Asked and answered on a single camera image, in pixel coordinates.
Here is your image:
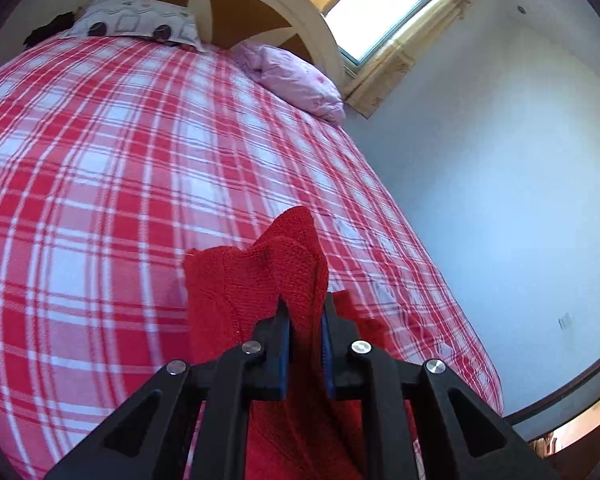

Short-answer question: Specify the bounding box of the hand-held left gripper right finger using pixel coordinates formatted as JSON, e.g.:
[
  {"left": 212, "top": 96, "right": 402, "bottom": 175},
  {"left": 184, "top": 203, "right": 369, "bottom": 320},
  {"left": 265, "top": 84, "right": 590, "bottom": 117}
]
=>
[{"left": 321, "top": 292, "right": 556, "bottom": 480}]

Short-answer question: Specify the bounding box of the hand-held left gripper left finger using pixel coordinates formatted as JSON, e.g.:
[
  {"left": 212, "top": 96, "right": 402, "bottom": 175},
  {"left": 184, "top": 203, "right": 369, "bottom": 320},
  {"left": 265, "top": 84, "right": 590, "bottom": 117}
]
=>
[{"left": 45, "top": 297, "right": 292, "bottom": 480}]

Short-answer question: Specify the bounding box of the red knitted sweater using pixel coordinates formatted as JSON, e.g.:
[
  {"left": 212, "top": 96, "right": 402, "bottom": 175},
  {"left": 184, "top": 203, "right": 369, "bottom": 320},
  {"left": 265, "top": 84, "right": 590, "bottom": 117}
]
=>
[{"left": 182, "top": 206, "right": 421, "bottom": 480}]

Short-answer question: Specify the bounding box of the bed with red plaid sheet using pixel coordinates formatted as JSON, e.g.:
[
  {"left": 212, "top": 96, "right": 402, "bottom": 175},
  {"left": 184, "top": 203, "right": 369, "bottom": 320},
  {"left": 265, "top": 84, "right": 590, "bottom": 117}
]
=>
[{"left": 0, "top": 35, "right": 506, "bottom": 480}]

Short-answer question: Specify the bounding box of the pink pillow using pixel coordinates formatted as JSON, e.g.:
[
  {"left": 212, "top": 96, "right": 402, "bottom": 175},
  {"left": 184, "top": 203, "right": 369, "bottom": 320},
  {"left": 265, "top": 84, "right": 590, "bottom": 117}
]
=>
[{"left": 230, "top": 40, "right": 346, "bottom": 123}]

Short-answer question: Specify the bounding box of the cream and wood headboard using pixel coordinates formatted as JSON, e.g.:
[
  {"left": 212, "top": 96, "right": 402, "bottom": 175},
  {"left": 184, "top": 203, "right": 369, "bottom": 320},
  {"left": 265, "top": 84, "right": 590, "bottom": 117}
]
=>
[{"left": 115, "top": 0, "right": 351, "bottom": 91}]

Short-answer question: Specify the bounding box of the grey patterned pillow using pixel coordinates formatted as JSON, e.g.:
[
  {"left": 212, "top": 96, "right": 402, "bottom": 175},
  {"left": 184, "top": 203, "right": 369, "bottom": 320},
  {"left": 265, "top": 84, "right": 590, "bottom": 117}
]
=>
[{"left": 60, "top": 0, "right": 206, "bottom": 53}]

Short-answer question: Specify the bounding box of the dark cloth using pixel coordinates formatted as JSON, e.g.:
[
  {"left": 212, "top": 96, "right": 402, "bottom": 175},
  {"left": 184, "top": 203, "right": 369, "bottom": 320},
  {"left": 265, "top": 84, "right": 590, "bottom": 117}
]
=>
[{"left": 22, "top": 10, "right": 78, "bottom": 50}]

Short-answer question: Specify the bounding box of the window with grey frame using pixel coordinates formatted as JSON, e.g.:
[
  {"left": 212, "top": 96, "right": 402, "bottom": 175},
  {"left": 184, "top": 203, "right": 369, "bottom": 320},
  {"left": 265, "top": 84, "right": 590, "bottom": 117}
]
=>
[{"left": 322, "top": 0, "right": 473, "bottom": 66}]

